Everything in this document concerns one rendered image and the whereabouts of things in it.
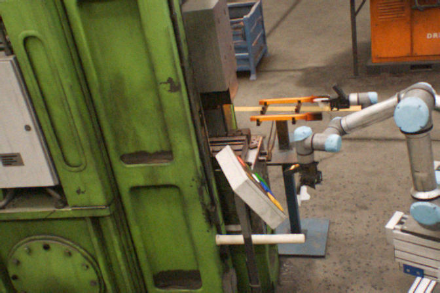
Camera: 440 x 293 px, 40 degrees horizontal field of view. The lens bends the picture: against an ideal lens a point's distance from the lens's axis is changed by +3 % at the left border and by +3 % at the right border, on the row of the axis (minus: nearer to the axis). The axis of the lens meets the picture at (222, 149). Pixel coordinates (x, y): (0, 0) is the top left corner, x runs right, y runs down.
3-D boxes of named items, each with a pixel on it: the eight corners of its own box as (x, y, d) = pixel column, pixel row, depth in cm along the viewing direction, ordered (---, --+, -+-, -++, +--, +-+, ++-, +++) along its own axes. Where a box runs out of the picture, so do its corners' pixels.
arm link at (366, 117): (432, 71, 232) (326, 116, 263) (425, 82, 224) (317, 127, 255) (446, 97, 234) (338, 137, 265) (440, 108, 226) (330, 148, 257)
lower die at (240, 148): (248, 147, 325) (246, 134, 321) (242, 165, 308) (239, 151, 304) (177, 152, 335) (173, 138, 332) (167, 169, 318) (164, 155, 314)
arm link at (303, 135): (309, 134, 245) (290, 133, 249) (311, 157, 250) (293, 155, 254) (315, 125, 251) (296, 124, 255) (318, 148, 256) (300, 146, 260)
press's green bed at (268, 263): (281, 261, 377) (272, 200, 356) (275, 303, 345) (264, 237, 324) (198, 262, 391) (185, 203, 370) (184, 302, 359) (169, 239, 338)
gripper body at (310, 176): (315, 190, 257) (311, 166, 251) (297, 186, 262) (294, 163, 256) (323, 181, 262) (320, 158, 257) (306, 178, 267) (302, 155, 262)
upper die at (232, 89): (238, 88, 309) (236, 72, 305) (232, 104, 292) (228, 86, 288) (164, 95, 319) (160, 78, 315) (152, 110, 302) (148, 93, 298)
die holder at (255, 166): (272, 200, 356) (262, 135, 336) (264, 238, 324) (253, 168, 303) (184, 203, 370) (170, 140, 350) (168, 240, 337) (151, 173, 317)
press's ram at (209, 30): (240, 62, 316) (228, -14, 298) (226, 90, 283) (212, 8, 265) (167, 69, 327) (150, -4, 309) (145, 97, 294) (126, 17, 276)
